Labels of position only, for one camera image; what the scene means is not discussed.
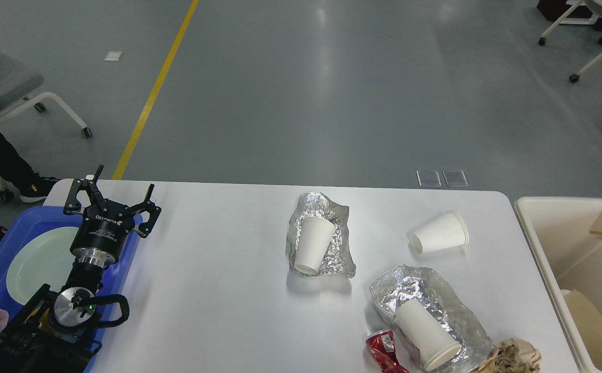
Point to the crushed red can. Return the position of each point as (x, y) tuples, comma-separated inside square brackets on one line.
[(381, 345)]

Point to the transparent floor plate left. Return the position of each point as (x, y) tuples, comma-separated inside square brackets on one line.
[(429, 179)]

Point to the transparent floor plate right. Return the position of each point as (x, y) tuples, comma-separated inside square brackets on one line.
[(455, 178)]

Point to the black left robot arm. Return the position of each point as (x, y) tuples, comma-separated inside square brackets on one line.
[(55, 330)]

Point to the grey office chair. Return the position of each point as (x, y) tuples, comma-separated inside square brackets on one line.
[(17, 84)]

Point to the light green plate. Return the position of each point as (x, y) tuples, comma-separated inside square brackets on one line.
[(45, 259)]

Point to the dark teal mug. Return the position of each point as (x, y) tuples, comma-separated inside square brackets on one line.
[(44, 321)]

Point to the crumpled aluminium foil sheet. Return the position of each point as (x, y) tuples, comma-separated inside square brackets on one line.
[(337, 259)]

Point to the aluminium foil sheet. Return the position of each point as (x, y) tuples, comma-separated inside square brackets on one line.
[(337, 259), (424, 284)]

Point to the transparent floor plate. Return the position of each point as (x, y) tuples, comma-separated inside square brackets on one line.
[(455, 178), (429, 179)]

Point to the white paper cup on foil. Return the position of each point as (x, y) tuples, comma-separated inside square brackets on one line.
[(314, 238)]

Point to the crumpled brown paper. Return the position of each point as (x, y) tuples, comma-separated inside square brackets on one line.
[(512, 355)]

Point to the large brown paper bag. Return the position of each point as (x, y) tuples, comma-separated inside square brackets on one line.
[(588, 321)]

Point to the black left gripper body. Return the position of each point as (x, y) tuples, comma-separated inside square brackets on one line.
[(101, 240)]

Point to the white paper cup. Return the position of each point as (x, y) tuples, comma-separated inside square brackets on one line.
[(435, 344), (314, 238), (447, 231)]

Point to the beige plastic bin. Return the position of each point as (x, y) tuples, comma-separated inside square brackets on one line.
[(569, 258)]

